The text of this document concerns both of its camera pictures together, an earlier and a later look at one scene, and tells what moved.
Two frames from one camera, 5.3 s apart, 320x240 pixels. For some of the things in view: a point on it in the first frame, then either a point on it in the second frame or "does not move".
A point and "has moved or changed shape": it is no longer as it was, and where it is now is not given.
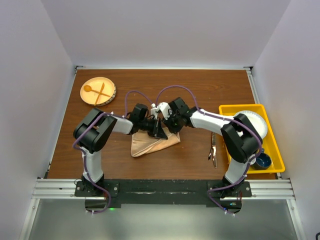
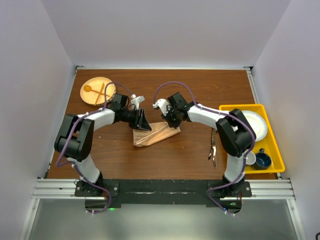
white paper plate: (257, 121) does not move
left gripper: (160, 133) → (144, 125)
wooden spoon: (88, 88) does not move
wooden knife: (100, 93) does not move
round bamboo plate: (96, 83) does not move
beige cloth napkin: (142, 143) has moved or changed shape
